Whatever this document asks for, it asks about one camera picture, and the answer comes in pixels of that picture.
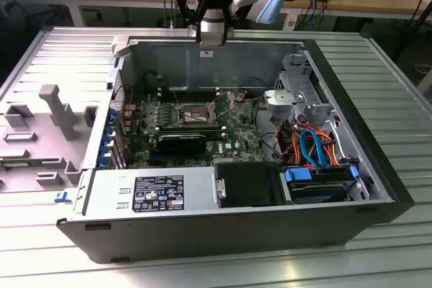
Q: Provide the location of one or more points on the silver CPU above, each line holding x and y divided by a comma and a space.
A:
213, 40

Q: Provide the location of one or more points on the thin metal locking lever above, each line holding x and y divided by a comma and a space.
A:
226, 113
175, 94

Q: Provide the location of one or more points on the CPU socket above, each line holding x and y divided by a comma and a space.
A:
192, 112

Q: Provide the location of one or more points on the white label sticker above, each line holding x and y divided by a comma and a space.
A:
206, 53

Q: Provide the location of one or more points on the coin battery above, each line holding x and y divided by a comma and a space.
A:
240, 95

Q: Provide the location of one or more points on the pale gray case latch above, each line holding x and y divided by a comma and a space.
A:
119, 45

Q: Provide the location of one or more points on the green motherboard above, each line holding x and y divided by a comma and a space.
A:
236, 133

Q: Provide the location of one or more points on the black graphics card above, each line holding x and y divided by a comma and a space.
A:
182, 144

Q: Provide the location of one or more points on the hard disk in blue carrier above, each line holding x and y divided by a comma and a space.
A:
297, 176

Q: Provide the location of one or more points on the silver metal latch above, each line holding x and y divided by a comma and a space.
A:
220, 188

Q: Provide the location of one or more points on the gray parts rack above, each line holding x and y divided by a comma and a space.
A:
33, 139

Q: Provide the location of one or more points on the silver power supply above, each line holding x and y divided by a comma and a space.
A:
108, 193

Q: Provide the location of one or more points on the black PC case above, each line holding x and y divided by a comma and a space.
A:
202, 234

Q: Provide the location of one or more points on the small blue plastic clip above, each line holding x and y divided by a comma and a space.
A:
62, 197

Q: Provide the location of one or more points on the green RAM stick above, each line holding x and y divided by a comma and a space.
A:
17, 164

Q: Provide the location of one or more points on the silver metal bracket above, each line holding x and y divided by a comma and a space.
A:
280, 99

